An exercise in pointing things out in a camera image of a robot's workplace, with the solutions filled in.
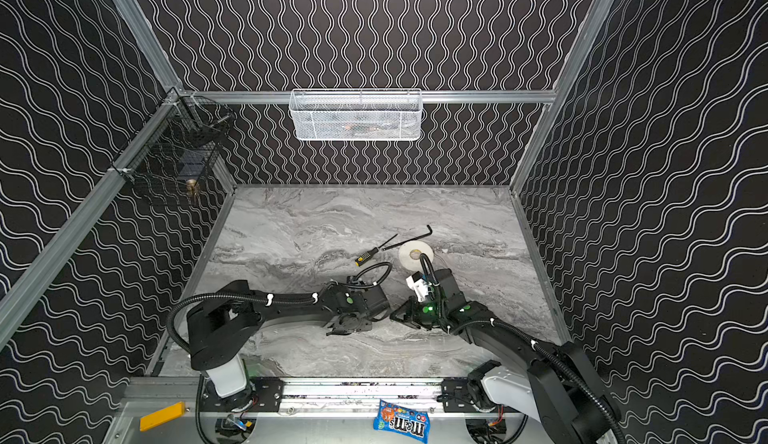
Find black hex key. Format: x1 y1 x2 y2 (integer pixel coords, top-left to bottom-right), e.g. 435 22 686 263
380 224 433 251

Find blue candy bag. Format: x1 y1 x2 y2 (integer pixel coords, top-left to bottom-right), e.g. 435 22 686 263
372 400 431 443

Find yellow block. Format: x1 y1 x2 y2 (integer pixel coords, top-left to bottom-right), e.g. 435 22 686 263
139 402 187 432

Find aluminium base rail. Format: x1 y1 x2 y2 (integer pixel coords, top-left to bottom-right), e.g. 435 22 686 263
119 375 607 418

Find black wire wall basket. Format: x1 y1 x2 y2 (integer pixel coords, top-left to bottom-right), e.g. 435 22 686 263
116 88 236 208

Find white tape roll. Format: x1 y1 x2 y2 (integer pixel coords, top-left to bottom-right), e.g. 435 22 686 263
398 240 434 271

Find white mesh wall basket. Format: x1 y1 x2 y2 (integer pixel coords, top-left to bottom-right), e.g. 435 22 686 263
289 88 424 141

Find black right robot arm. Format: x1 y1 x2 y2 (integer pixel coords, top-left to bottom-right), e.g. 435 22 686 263
390 253 627 443

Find yellow black screwdriver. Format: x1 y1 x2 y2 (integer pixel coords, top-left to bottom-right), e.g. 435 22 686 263
355 234 397 267

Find brass padlock in basket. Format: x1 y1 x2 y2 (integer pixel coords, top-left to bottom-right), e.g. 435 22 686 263
185 179 200 202

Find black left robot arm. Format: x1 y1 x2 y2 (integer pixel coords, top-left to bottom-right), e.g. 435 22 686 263
166 261 393 400

